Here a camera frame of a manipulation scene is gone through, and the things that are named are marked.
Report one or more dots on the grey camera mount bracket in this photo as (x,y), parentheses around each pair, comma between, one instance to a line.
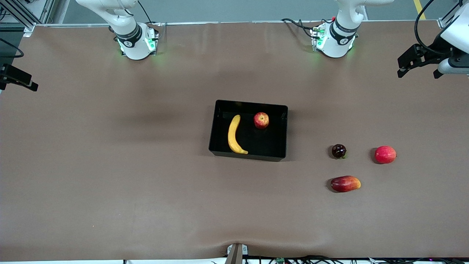
(236,255)

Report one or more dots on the black rectangular box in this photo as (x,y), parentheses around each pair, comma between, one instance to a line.
(263,143)

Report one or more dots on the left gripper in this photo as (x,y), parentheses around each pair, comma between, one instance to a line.
(433,52)

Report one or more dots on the dark purple mangosteen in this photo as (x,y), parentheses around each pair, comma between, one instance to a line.
(338,151)

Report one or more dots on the yellow banana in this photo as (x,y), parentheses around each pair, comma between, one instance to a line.
(232,135)

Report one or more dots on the red-yellow mango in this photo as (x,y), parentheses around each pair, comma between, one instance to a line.
(344,184)

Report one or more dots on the small green connector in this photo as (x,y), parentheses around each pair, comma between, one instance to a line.
(280,260)

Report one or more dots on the red apple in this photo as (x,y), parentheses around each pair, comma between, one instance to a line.
(385,154)

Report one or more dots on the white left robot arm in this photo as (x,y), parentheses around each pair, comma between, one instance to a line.
(337,40)

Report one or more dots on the small red-yellow apple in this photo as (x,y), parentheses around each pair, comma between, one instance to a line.
(261,120)

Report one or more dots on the aluminium frame strut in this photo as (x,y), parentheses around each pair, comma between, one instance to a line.
(27,25)
(445,20)

